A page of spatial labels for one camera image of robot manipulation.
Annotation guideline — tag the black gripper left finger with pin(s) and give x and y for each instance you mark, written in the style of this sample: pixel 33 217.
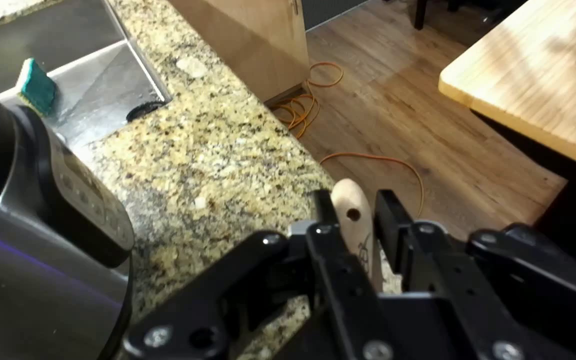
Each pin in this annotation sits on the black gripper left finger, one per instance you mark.
pixel 226 305

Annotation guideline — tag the lower wooden cabinet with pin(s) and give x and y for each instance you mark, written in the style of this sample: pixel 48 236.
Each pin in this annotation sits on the lower wooden cabinet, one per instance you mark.
pixel 260 41

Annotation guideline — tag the black sink stopper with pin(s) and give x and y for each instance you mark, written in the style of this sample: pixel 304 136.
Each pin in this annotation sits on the black sink stopper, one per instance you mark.
pixel 143 110

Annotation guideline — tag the wooden spatula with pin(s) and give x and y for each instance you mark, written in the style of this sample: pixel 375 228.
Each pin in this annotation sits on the wooden spatula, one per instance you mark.
pixel 357 226

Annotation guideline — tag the stainless steel sink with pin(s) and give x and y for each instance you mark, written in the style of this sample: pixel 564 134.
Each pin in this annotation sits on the stainless steel sink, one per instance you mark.
pixel 97 65

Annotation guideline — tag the green yellow sponge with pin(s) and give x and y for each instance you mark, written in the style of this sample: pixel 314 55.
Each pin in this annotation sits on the green yellow sponge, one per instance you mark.
pixel 36 88

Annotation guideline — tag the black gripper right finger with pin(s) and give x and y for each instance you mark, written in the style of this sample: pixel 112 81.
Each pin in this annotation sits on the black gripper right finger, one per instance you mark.
pixel 501 295

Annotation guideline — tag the stainless steel pressure cooker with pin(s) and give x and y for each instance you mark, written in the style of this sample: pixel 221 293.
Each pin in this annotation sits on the stainless steel pressure cooker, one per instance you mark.
pixel 64 249

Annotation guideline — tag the light wooden table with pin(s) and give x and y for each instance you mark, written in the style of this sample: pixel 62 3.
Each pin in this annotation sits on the light wooden table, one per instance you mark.
pixel 522 74

